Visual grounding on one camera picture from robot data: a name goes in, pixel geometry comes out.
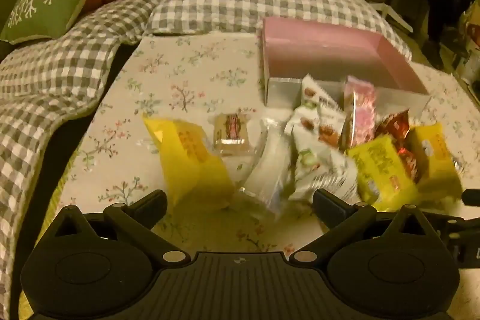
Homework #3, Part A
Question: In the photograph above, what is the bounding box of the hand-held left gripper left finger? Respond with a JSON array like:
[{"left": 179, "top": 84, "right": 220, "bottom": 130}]
[{"left": 49, "top": 190, "right": 188, "bottom": 265}]

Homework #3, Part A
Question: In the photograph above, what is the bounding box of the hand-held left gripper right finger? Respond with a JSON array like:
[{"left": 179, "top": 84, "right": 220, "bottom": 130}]
[{"left": 290, "top": 188, "right": 441, "bottom": 265}]

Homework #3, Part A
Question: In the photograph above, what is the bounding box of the large yellow snack packet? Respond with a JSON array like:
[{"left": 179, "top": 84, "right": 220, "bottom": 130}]
[{"left": 142, "top": 114, "right": 235, "bottom": 208}]

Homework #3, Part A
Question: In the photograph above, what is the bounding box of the small yellow snack packet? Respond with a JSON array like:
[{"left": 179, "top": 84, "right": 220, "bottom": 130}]
[{"left": 407, "top": 122, "right": 464, "bottom": 199}]

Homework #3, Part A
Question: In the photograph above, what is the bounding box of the yellow-green snack packet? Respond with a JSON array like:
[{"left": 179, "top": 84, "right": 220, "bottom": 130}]
[{"left": 347, "top": 136, "right": 419, "bottom": 212}]

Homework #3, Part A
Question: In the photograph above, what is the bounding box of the clear white snack packet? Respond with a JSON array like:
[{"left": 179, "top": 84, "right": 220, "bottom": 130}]
[{"left": 240, "top": 118, "right": 297, "bottom": 219}]

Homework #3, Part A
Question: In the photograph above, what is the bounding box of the small clear red-print packet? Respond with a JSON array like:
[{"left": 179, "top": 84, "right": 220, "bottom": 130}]
[{"left": 213, "top": 112, "right": 253, "bottom": 156}]

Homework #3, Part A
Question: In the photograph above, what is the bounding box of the pink snack packet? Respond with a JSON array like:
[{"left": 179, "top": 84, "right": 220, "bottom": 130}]
[{"left": 339, "top": 76, "right": 377, "bottom": 149}]

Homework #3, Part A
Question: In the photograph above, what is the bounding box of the red snack packet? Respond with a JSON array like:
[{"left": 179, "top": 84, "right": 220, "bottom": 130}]
[{"left": 375, "top": 109, "right": 421, "bottom": 183}]

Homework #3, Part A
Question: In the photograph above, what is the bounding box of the pink cardboard box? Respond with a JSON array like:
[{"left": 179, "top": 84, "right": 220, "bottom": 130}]
[{"left": 259, "top": 17, "right": 432, "bottom": 118}]

